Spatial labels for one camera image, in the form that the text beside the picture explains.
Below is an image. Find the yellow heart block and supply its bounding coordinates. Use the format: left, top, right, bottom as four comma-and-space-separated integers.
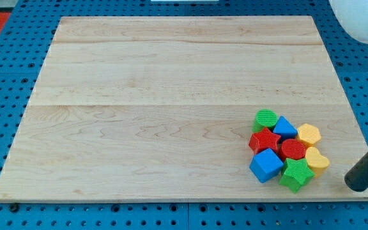
305, 147, 330, 178

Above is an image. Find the yellow hexagon block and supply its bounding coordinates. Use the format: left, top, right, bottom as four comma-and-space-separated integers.
296, 123, 322, 148

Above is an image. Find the green star block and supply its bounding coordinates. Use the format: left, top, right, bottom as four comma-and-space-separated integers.
279, 158, 315, 193

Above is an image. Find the red cylinder block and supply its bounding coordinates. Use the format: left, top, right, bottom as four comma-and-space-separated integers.
278, 139, 306, 161

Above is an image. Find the blue triangle block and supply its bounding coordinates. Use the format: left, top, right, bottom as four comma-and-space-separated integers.
273, 116, 298, 142

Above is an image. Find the blue cube block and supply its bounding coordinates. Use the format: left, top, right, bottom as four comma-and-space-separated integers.
249, 148, 284, 183

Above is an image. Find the red star block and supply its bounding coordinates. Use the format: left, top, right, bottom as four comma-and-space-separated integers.
249, 127, 281, 155

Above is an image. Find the green cylinder block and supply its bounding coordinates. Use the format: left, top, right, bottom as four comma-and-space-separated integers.
252, 109, 278, 132

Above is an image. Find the light wooden board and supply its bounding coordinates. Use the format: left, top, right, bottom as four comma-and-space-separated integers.
0, 16, 368, 203

